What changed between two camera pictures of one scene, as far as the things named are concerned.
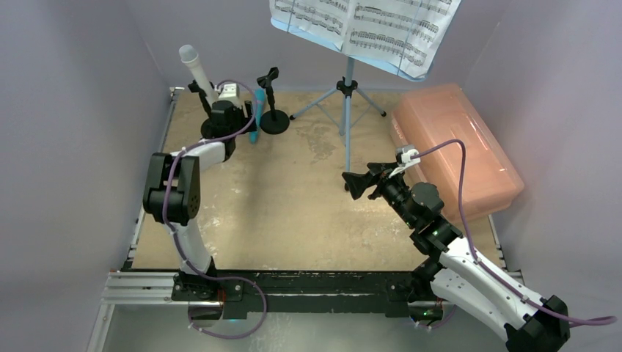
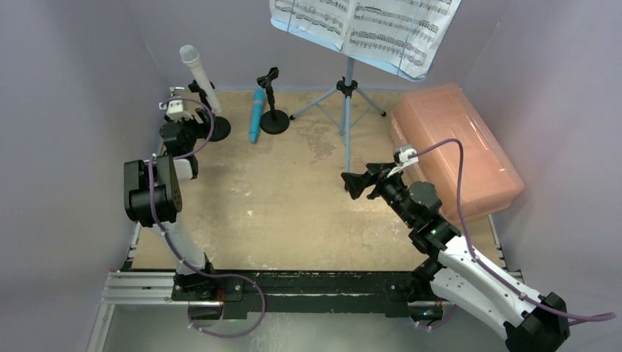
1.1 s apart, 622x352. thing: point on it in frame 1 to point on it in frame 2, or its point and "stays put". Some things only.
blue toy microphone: x=259 y=94 stays put
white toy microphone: x=188 y=55 stays put
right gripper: x=377 y=180 stays put
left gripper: x=240 y=114 to x=205 y=128
